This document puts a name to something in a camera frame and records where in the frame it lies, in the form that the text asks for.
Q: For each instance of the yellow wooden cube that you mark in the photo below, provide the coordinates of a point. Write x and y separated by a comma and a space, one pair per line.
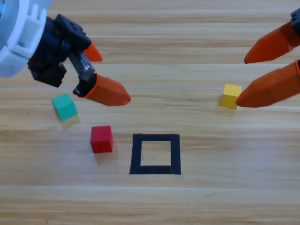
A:
230, 96

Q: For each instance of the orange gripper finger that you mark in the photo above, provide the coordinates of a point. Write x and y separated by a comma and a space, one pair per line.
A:
269, 91

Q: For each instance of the black tape square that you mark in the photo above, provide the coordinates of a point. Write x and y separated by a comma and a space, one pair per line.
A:
137, 154

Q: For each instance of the red wooden cube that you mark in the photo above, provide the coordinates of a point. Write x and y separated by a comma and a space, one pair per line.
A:
101, 139

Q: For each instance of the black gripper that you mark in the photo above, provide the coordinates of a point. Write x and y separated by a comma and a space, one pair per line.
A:
296, 16
51, 51

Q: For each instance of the green wooden cube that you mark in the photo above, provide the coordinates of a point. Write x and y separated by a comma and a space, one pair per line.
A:
64, 106

